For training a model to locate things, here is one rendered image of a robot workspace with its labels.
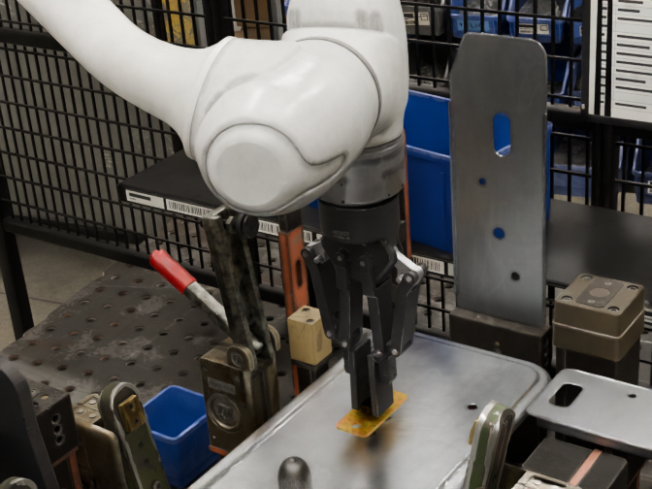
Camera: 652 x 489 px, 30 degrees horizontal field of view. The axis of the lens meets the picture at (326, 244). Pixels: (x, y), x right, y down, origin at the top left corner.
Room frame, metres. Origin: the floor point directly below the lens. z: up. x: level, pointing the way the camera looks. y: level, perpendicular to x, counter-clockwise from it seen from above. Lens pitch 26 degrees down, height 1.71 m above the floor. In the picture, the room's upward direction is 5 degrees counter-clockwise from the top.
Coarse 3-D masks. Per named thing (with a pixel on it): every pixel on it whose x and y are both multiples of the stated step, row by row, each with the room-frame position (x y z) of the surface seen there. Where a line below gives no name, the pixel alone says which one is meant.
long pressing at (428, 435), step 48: (432, 336) 1.21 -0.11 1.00; (336, 384) 1.12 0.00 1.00; (432, 384) 1.10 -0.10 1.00; (480, 384) 1.09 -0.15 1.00; (528, 384) 1.09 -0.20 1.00; (288, 432) 1.04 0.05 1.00; (336, 432) 1.03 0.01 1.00; (384, 432) 1.02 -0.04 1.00; (432, 432) 1.01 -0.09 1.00; (240, 480) 0.96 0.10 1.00; (336, 480) 0.95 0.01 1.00; (384, 480) 0.94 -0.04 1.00; (432, 480) 0.94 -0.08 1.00
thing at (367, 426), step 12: (396, 396) 1.05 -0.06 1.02; (360, 408) 1.04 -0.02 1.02; (396, 408) 1.03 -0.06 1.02; (348, 420) 1.02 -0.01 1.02; (360, 420) 1.01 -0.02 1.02; (372, 420) 1.01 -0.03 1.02; (384, 420) 1.02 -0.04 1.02; (348, 432) 1.00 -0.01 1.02; (360, 432) 0.99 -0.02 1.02; (372, 432) 1.00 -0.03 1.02
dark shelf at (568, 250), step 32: (192, 160) 1.74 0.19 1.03; (128, 192) 1.65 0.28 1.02; (160, 192) 1.62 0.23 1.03; (192, 192) 1.61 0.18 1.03; (576, 224) 1.40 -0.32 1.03; (608, 224) 1.39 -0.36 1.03; (640, 224) 1.39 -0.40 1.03; (416, 256) 1.36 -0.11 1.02; (448, 256) 1.34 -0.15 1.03; (576, 256) 1.31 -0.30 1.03; (608, 256) 1.31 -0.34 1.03; (640, 256) 1.30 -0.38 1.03
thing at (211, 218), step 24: (216, 216) 1.11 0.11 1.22; (240, 216) 1.10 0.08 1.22; (216, 240) 1.10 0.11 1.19; (240, 240) 1.12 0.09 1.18; (216, 264) 1.10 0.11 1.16; (240, 264) 1.12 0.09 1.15; (240, 288) 1.11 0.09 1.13; (240, 312) 1.09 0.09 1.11; (264, 312) 1.12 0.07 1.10; (240, 336) 1.09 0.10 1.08; (264, 336) 1.11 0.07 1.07
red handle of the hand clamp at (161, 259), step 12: (156, 252) 1.17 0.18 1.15; (156, 264) 1.16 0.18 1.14; (168, 264) 1.16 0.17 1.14; (168, 276) 1.16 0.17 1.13; (180, 276) 1.15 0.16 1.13; (180, 288) 1.15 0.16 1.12; (192, 288) 1.15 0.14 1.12; (192, 300) 1.14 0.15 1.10; (204, 300) 1.14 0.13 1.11; (204, 312) 1.13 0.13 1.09; (216, 312) 1.13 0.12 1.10; (216, 324) 1.12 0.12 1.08; (252, 336) 1.11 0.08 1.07
